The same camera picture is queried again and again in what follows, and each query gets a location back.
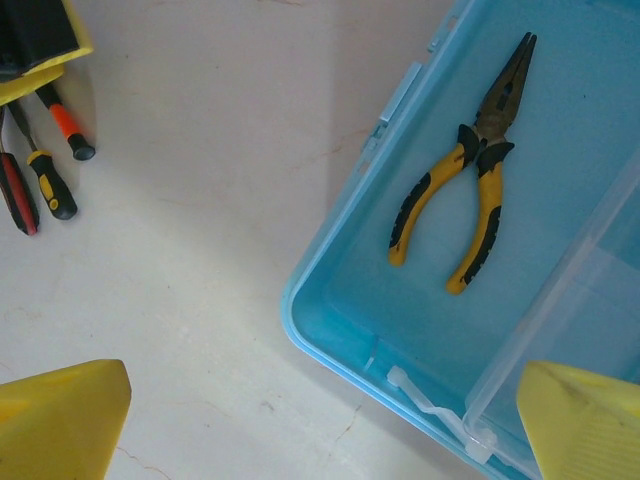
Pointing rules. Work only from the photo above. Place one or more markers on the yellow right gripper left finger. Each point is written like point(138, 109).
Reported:
point(55, 430)

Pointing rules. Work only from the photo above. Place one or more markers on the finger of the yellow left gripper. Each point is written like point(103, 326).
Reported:
point(25, 85)
point(40, 30)

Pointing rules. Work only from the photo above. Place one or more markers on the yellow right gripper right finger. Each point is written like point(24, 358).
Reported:
point(590, 435)

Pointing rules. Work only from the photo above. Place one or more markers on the orange black screwdriver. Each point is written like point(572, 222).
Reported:
point(67, 125)

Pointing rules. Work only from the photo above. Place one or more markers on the yellow black screwdriver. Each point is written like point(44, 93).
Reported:
point(50, 185)

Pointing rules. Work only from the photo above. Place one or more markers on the short red black screwdriver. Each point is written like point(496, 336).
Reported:
point(17, 195)

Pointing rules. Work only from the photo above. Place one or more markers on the blue plastic tool box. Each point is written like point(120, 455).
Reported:
point(360, 280)

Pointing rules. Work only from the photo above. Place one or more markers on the yellow black long-nose pliers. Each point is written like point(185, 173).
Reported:
point(492, 120)

